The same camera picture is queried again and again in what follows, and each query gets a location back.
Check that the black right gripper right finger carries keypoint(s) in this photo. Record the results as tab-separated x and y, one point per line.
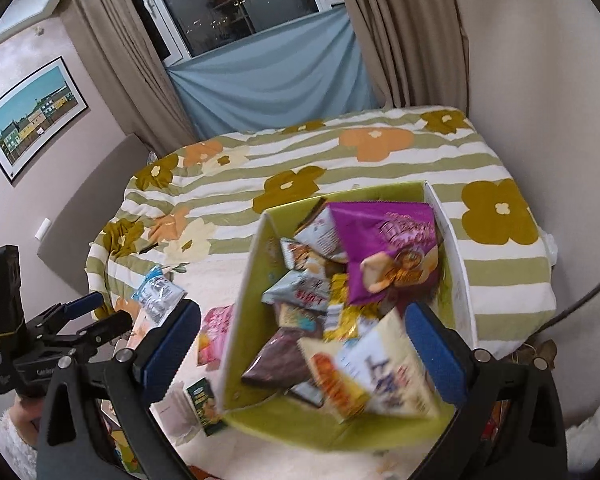
507	422

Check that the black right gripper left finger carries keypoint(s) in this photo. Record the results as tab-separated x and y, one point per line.
74	443

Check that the cream Oishi chip bag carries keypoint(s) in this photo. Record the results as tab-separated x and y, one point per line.
380	373

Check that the purple grey snack bag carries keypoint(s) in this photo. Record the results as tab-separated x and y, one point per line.
280	363

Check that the purple chip bag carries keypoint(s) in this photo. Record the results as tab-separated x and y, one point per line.
390	246

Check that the left hand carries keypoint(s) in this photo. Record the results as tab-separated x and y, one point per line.
25	415

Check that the dark green biscuit packet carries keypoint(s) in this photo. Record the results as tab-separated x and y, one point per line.
205	407

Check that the grey headboard cushion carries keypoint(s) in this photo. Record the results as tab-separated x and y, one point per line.
64	248

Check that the pink striped snack bag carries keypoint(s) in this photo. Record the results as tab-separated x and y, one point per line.
213	335

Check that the light blue snack packet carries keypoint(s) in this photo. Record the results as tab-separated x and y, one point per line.
157	296

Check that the yellow snack packet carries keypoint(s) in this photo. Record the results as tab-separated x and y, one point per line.
344	321

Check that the striped floral blanket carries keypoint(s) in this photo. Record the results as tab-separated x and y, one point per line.
197	209

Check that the framed city picture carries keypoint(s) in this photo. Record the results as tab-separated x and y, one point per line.
35	111

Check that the silver red snack bag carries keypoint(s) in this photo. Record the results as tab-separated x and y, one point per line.
301	290

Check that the beige left curtain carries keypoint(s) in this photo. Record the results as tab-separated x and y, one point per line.
117	53

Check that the beige curtain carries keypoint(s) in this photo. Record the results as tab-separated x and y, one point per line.
117	53
416	51

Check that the blue curtain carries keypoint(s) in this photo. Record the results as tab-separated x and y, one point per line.
306	69

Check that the beige right curtain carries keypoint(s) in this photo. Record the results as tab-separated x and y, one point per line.
416	51

